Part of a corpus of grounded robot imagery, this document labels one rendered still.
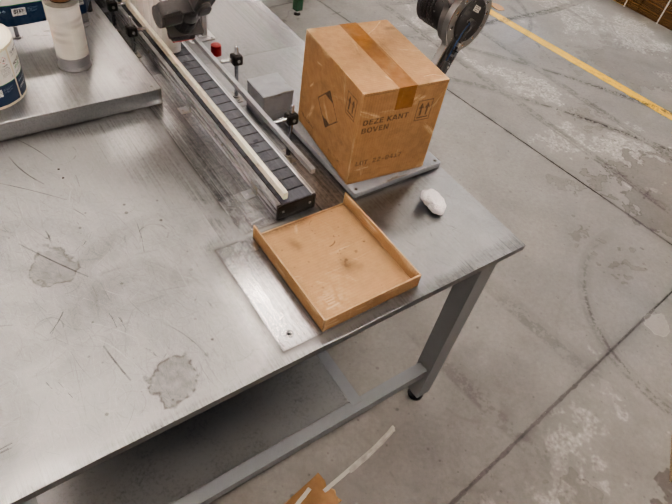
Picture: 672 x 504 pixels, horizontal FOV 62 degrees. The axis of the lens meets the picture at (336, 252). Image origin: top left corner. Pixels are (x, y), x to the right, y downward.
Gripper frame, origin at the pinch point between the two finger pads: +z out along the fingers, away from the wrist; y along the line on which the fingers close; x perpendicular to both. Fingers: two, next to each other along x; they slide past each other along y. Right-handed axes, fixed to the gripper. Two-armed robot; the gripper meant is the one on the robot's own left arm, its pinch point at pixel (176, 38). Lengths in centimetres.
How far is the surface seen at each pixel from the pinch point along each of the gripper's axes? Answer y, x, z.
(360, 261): -4, 77, -47
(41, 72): 36.7, 0.0, 8.9
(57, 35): 31.2, -5.2, -0.6
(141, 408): 51, 85, -50
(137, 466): 51, 110, 8
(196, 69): -2.2, 10.2, -1.0
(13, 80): 45.4, 5.2, -2.0
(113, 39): 13.2, -8.6, 14.3
